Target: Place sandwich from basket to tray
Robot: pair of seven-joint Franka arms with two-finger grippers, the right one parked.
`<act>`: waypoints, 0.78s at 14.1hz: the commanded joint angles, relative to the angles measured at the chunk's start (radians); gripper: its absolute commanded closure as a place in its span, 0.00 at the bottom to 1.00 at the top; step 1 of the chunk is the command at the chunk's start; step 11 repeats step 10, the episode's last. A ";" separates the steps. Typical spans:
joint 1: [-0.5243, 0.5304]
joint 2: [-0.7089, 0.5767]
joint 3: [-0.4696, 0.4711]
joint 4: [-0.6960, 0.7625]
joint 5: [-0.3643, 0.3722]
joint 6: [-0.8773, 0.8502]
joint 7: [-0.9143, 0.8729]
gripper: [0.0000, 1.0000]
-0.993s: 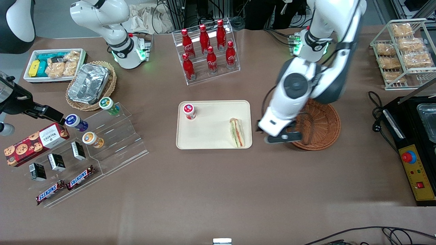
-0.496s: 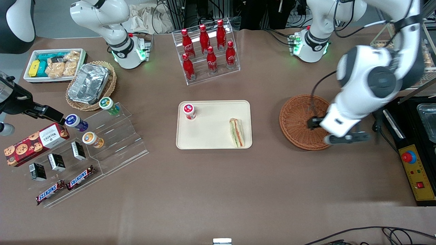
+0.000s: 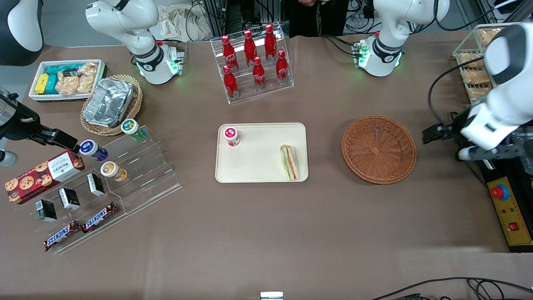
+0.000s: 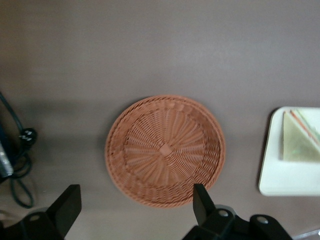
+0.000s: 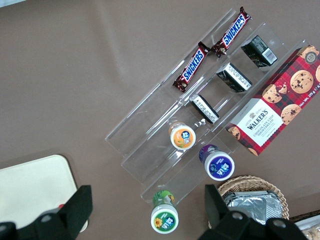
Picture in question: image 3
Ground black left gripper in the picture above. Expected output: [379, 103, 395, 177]
[423, 110, 469, 145]

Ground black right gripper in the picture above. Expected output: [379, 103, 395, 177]
[0, 94, 80, 153]

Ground triangle sandwich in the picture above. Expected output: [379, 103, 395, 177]
[279, 144, 300, 182]

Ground round brown wicker basket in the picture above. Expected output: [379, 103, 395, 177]
[341, 115, 417, 185]

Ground aluminium foil tray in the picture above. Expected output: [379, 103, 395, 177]
[82, 78, 134, 128]

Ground light oval wicker basket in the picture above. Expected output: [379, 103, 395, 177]
[80, 75, 143, 137]

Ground beige plastic tray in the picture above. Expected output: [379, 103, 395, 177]
[215, 122, 309, 183]

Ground purple lid cup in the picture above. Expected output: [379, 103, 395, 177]
[79, 140, 108, 162]

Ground red Walkers cookie box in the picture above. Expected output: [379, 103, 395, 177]
[5, 150, 86, 205]

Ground white plastic bin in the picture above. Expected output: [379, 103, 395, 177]
[28, 60, 107, 103]

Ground clear bag of crackers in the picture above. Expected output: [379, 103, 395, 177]
[77, 62, 98, 94]
[56, 75, 80, 96]

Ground yellow small box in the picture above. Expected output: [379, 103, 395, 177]
[35, 73, 50, 95]

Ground bagged bread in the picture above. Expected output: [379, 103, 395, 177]
[476, 28, 503, 45]
[460, 53, 486, 70]
[468, 87, 493, 101]
[462, 70, 493, 86]

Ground small black carton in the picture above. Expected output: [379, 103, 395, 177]
[35, 199, 58, 222]
[58, 188, 81, 211]
[87, 173, 106, 197]

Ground orange lid cup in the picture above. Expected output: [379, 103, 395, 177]
[100, 161, 128, 182]

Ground long teal box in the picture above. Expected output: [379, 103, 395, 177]
[45, 64, 82, 78]

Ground green lid cup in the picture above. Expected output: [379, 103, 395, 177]
[121, 119, 147, 142]

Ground clear acrylic bread rack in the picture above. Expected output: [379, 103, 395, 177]
[453, 22, 521, 103]

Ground clear plastic container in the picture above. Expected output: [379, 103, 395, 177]
[512, 127, 533, 175]

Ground Snickers bar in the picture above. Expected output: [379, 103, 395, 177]
[44, 220, 81, 252]
[82, 202, 117, 233]

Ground clear acrylic step display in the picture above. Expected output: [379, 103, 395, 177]
[31, 125, 183, 255]

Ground yellow emergency stop box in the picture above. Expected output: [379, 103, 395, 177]
[485, 176, 533, 253]

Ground red cola bottle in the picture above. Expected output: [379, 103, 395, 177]
[276, 50, 289, 85]
[265, 24, 277, 61]
[222, 35, 239, 71]
[223, 66, 239, 99]
[244, 30, 258, 67]
[252, 57, 267, 90]

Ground person standing behind table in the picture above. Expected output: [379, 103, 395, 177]
[286, 0, 349, 38]

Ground beige cloth bag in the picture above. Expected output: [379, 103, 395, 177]
[156, 3, 214, 42]

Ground clear acrylic bottle rack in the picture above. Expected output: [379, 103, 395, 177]
[210, 23, 294, 105]

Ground red lid yoghurt cup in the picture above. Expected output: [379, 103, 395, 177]
[224, 126, 240, 147]

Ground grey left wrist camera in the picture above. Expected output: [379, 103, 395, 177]
[457, 144, 526, 162]

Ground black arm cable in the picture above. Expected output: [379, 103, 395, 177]
[428, 67, 500, 125]

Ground black cable with plug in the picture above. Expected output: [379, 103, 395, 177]
[456, 160, 488, 189]

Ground black aluminium frame rail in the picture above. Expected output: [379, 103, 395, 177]
[473, 156, 533, 178]

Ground black cables by arm base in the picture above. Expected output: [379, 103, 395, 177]
[321, 33, 361, 57]

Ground black cables at table edge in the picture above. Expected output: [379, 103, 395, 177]
[370, 276, 533, 300]

